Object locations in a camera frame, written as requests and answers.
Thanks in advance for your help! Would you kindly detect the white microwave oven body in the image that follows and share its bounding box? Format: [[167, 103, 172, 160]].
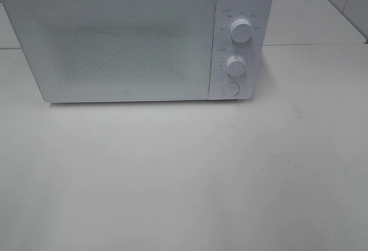
[[0, 0, 275, 107]]

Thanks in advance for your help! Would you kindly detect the white timer knob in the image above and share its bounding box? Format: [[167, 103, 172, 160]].
[[225, 55, 248, 77]]

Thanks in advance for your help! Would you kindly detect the round white door button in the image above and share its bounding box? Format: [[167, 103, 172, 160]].
[[223, 82, 240, 97]]

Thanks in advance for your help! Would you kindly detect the upper white power knob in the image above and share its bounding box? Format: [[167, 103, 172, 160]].
[[230, 16, 254, 43]]

